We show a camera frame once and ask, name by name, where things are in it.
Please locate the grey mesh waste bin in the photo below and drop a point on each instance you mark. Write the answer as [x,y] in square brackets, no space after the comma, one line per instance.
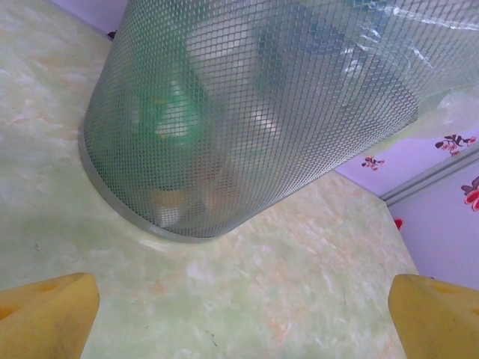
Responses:
[262,131]

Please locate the aluminium frame post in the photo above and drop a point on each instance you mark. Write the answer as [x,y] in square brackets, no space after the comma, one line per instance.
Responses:
[430,179]

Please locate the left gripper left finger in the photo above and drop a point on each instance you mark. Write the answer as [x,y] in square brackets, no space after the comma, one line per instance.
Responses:
[45,321]

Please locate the green bottle white cap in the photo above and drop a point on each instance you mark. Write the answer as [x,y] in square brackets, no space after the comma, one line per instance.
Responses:
[176,108]

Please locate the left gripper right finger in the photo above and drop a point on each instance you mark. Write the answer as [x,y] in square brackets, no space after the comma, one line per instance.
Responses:
[438,321]

